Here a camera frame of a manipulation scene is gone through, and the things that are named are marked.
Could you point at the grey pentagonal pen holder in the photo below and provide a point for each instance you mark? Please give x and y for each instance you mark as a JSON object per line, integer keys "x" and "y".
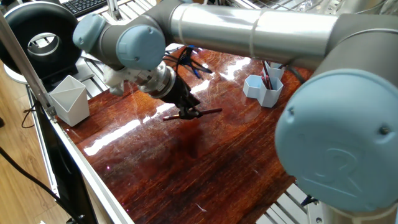
{"x": 71, "y": 109}

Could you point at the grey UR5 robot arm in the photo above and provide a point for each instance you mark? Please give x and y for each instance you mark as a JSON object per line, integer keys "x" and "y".
{"x": 298, "y": 37}

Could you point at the light blue hexagonal pen holder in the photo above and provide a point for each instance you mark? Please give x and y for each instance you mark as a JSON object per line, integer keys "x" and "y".
{"x": 261, "y": 96}

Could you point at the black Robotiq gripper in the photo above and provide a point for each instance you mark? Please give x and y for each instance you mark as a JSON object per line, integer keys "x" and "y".
{"x": 180, "y": 92}

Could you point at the black keyboard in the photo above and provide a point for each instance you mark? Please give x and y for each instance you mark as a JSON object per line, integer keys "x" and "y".
{"x": 87, "y": 6}

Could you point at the brown wood-grain board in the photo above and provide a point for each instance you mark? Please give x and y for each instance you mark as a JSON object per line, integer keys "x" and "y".
{"x": 205, "y": 168}

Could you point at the silver metal post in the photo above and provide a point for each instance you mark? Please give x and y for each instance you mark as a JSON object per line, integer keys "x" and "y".
{"x": 114, "y": 9}

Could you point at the grey aluminium frame rail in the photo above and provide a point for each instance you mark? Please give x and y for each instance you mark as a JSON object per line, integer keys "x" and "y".
{"x": 28, "y": 65}

